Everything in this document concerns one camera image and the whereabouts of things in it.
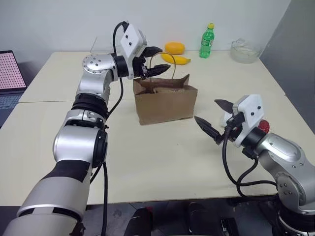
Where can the orange mango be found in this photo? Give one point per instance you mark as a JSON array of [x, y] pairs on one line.
[[175, 48]]

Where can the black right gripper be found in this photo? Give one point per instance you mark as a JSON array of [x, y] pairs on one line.
[[232, 125]]

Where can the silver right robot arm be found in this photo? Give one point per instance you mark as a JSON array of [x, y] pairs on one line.
[[283, 152]]

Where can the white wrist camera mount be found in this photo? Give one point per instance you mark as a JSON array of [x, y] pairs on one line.
[[253, 108], [130, 39]]

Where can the green plastic soda bottle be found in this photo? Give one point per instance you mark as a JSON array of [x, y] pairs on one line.
[[206, 44]]

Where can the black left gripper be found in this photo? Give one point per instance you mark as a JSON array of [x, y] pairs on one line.
[[139, 66]]

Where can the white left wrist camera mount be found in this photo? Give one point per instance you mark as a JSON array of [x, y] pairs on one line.
[[130, 39]]

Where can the clear glass bowl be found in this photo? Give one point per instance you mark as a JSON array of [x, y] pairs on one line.
[[244, 55]]

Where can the laptop with pink screen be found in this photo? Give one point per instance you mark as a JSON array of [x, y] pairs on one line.
[[9, 71]]

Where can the yellow banana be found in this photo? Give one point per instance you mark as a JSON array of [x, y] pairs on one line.
[[178, 59]]

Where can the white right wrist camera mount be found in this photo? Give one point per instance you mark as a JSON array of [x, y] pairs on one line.
[[253, 108]]

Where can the dark rounded shape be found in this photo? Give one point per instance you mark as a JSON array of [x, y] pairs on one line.
[[139, 222]]

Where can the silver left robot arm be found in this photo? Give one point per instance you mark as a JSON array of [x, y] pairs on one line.
[[73, 142]]

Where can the brown paper bag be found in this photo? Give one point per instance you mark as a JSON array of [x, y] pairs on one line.
[[167, 105]]

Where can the clear acrylic box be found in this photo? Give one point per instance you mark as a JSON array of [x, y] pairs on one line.
[[94, 48]]

